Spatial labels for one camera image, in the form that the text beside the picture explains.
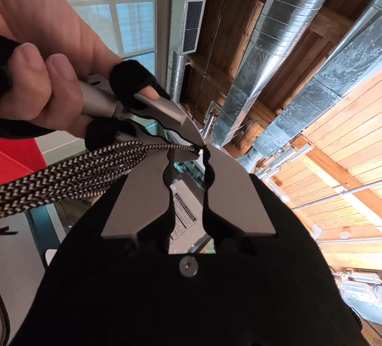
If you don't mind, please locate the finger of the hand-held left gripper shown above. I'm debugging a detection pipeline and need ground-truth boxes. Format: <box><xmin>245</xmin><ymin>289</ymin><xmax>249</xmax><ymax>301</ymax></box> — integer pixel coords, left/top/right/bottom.
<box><xmin>116</xmin><ymin>123</ymin><xmax>202</xmax><ymax>164</ymax></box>
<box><xmin>130</xmin><ymin>92</ymin><xmax>207</xmax><ymax>149</ymax></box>

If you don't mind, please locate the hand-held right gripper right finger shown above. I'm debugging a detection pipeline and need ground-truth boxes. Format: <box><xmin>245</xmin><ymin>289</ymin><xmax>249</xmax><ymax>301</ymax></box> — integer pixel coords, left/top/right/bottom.
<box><xmin>202</xmin><ymin>144</ymin><xmax>277</xmax><ymax>248</ymax></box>

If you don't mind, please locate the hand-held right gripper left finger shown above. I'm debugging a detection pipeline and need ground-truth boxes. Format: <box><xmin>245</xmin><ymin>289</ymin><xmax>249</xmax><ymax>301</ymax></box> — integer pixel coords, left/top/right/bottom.
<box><xmin>101</xmin><ymin>148</ymin><xmax>177</xmax><ymax>248</ymax></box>

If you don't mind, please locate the black and white braided cable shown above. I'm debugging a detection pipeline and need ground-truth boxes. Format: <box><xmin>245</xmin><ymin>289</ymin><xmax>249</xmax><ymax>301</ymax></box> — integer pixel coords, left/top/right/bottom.
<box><xmin>0</xmin><ymin>140</ymin><xmax>203</xmax><ymax>218</ymax></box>

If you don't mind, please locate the person's left hand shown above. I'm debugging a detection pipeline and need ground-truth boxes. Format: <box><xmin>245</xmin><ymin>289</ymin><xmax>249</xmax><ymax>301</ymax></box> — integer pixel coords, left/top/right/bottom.
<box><xmin>0</xmin><ymin>0</ymin><xmax>160</xmax><ymax>139</ymax></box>

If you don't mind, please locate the white printed notice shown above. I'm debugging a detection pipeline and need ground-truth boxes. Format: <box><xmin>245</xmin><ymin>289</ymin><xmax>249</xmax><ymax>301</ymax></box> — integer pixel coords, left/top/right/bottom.
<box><xmin>169</xmin><ymin>185</ymin><xmax>207</xmax><ymax>253</ymax></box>

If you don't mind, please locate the white framed window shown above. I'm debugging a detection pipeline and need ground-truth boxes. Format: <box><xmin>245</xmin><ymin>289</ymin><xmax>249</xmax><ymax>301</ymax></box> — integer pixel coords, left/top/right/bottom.
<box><xmin>28</xmin><ymin>0</ymin><xmax>158</xmax><ymax>79</ymax></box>

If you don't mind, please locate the thin dark conduit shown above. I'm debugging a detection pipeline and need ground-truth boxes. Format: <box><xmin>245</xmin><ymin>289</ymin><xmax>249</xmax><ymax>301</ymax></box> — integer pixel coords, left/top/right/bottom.
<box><xmin>193</xmin><ymin>0</ymin><xmax>238</xmax><ymax>111</ymax></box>

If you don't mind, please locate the white vent grille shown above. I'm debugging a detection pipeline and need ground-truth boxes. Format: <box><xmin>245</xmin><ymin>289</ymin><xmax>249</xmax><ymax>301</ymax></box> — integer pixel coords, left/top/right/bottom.
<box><xmin>180</xmin><ymin>0</ymin><xmax>207</xmax><ymax>55</ymax></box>

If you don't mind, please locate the red panel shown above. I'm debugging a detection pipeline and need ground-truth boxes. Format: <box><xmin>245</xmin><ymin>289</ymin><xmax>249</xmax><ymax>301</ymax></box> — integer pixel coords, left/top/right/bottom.
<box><xmin>0</xmin><ymin>138</ymin><xmax>48</xmax><ymax>185</ymax></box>

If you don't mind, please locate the long metal pipe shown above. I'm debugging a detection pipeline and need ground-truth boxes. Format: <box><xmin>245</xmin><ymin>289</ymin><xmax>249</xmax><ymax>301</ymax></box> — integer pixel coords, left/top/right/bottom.
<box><xmin>292</xmin><ymin>179</ymin><xmax>382</xmax><ymax>211</ymax></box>

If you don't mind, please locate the narrow silver round duct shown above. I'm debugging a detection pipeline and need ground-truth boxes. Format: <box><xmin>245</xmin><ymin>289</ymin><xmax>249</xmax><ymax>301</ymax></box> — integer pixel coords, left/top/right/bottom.
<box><xmin>165</xmin><ymin>0</ymin><xmax>207</xmax><ymax>105</ymax></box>

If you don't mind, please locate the large silver air duct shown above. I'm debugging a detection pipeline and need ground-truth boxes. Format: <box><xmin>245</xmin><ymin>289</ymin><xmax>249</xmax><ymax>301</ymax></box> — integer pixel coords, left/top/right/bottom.
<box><xmin>210</xmin><ymin>0</ymin><xmax>350</xmax><ymax>147</ymax></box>

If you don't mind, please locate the foil wrapped rectangular duct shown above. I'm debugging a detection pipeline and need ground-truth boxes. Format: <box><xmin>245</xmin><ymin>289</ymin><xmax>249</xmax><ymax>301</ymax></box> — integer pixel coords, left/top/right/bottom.
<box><xmin>234</xmin><ymin>0</ymin><xmax>382</xmax><ymax>173</ymax></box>

